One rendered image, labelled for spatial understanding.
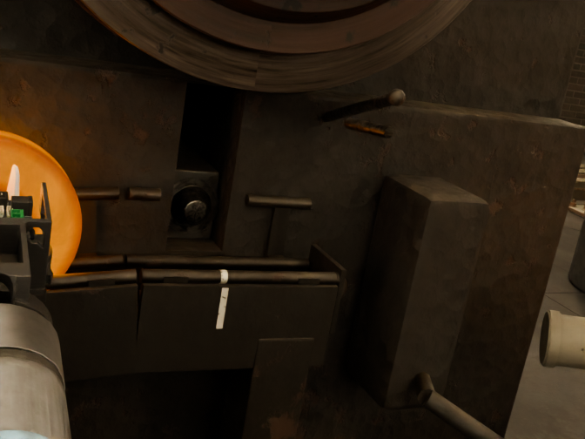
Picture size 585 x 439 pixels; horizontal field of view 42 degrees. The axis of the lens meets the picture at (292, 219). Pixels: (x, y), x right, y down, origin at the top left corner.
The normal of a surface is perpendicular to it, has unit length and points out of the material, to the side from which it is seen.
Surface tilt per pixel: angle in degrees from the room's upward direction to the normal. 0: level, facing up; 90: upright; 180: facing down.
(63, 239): 88
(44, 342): 45
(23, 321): 23
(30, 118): 90
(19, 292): 105
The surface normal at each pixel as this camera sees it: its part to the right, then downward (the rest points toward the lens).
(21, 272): 0.25, -0.84
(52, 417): 0.78, -0.62
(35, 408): 0.63, -0.73
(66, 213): 0.38, 0.29
